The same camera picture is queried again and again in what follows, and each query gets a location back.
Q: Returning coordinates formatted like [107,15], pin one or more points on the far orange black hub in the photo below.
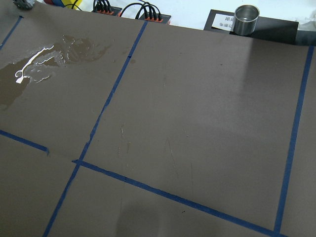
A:
[104,7]

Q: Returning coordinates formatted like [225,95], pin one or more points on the near orange black hub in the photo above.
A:
[147,12]

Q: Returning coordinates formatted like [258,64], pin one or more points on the red blue block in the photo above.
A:
[55,2]

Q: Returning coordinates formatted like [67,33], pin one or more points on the yellow block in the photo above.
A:
[73,4]

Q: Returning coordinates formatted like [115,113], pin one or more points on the orange black hub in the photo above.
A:
[147,12]
[104,7]

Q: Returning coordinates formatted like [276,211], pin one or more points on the aluminium frame post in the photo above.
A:
[24,4]

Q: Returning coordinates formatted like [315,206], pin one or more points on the steel cylinder cup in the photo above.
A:
[245,19]

